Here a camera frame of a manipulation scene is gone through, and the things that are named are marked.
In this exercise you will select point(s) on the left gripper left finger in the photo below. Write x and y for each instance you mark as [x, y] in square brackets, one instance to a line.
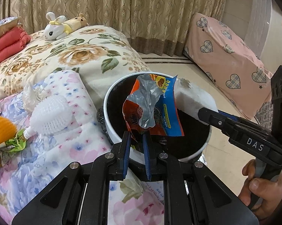
[123, 156]

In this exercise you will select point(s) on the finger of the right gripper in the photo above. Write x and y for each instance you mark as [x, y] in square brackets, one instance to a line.
[227, 115]
[212, 118]

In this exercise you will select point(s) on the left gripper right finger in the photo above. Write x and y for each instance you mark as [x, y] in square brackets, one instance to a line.
[147, 157]

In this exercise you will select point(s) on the white tissue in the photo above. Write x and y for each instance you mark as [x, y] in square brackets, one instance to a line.
[190, 98]

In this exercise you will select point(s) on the red blue snack bag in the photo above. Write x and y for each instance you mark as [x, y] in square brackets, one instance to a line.
[151, 107]

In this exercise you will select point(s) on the white foam fruit net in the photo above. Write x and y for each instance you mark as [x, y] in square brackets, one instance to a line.
[50, 116]

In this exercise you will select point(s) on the orange foam fruit net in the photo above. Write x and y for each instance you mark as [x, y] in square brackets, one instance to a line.
[7, 129]

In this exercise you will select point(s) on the yellow snack wrapper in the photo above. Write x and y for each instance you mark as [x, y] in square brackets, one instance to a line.
[12, 146]

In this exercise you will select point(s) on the white trash bin black liner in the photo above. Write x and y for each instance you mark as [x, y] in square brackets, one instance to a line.
[187, 148]

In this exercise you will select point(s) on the right hand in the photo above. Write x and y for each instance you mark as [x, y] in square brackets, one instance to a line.
[270, 192]

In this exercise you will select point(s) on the pink heart-patterned covered furniture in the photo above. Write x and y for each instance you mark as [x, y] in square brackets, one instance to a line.
[230, 64]

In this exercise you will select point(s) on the pastel floral blanket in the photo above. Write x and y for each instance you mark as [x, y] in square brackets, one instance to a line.
[44, 157]

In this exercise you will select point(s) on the floral beige rose quilt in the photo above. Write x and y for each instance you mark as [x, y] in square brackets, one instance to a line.
[100, 54]

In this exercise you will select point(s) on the beige patterned curtain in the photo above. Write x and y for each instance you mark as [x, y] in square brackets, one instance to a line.
[151, 26]

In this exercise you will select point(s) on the brown plush bear lying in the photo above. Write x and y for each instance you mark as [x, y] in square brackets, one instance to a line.
[75, 23]

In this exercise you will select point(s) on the white plush rabbit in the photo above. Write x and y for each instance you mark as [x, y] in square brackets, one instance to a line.
[56, 28]

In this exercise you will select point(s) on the folded red quilt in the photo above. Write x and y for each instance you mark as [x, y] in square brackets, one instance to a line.
[13, 42]

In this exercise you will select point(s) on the blue dotted pillow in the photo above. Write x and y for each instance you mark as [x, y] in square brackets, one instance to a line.
[7, 24]

